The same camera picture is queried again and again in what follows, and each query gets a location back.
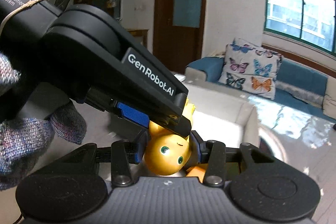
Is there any yellow round-head toy figure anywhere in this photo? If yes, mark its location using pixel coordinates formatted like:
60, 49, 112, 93
143, 99, 210, 184

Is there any grey knitted gloved hand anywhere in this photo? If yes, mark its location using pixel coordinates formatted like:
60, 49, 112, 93
0, 53, 87, 191

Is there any white cardboard box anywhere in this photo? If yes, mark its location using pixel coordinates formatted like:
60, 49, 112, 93
109, 84, 261, 159

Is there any wooden side table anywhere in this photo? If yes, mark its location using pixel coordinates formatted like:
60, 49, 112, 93
126, 28, 148, 48

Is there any butterfly print pillow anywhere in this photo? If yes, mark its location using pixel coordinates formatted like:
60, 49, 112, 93
219, 38, 282, 100

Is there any blue sofa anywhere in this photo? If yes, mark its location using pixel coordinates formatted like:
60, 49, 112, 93
185, 57, 335, 122

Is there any dark wooden door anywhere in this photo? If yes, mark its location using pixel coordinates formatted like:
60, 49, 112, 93
153, 0, 206, 73

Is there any green framed window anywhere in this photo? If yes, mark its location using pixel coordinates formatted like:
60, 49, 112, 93
264, 0, 335, 55

